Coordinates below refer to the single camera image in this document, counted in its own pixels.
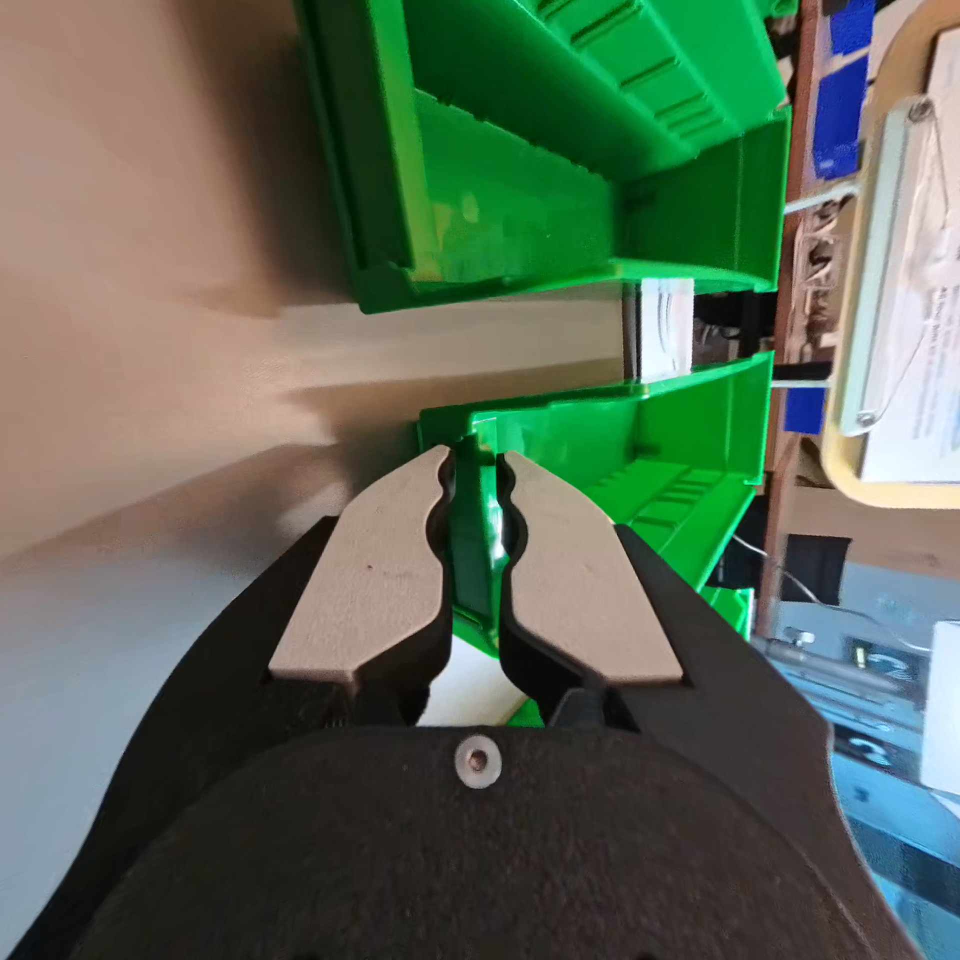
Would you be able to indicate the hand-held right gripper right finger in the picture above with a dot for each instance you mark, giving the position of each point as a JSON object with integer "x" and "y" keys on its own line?
{"x": 585, "y": 600}

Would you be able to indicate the printed instruction sheet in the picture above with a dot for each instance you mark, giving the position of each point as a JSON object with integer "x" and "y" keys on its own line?
{"x": 937, "y": 300}

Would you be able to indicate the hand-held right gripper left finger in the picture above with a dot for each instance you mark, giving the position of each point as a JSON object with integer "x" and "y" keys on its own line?
{"x": 367, "y": 592}

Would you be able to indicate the blue plastic bin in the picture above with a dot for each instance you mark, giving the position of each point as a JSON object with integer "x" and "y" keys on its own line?
{"x": 804, "y": 411}
{"x": 851, "y": 26}
{"x": 840, "y": 120}

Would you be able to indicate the grey desk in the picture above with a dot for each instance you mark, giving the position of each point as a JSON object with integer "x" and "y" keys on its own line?
{"x": 150, "y": 337}

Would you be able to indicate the instruction sheet on stand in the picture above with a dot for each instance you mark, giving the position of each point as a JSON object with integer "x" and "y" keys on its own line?
{"x": 892, "y": 60}

